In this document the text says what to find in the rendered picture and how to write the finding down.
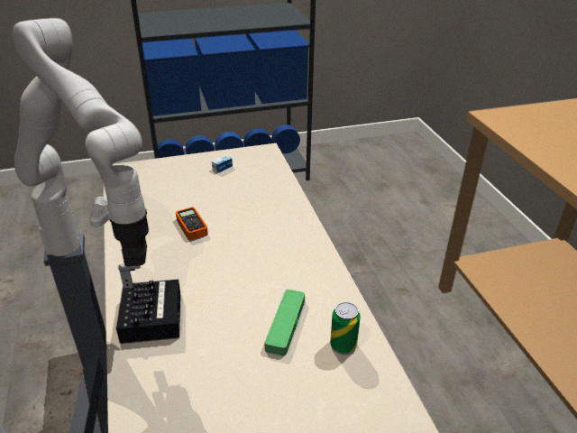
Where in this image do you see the green drink can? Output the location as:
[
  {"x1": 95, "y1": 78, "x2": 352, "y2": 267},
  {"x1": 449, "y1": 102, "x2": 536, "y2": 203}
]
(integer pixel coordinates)
[{"x1": 330, "y1": 302, "x2": 361, "y2": 354}]

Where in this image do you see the black lighting desk panel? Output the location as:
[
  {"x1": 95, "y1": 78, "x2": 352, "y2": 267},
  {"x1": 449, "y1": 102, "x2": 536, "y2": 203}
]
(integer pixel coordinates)
[{"x1": 116, "y1": 279, "x2": 181, "y2": 344}]

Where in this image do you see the green rounded rectangular block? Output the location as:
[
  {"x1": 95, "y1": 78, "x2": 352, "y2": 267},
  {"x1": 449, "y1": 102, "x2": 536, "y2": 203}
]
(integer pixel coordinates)
[{"x1": 265, "y1": 290, "x2": 305, "y2": 355}]

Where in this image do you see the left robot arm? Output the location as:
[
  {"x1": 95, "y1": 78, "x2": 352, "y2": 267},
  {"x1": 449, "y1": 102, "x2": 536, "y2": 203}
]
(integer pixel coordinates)
[{"x1": 13, "y1": 18, "x2": 142, "y2": 256}]

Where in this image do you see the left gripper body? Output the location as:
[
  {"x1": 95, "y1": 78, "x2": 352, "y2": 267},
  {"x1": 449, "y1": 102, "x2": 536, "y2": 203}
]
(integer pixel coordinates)
[{"x1": 89, "y1": 193, "x2": 149, "y2": 266}]

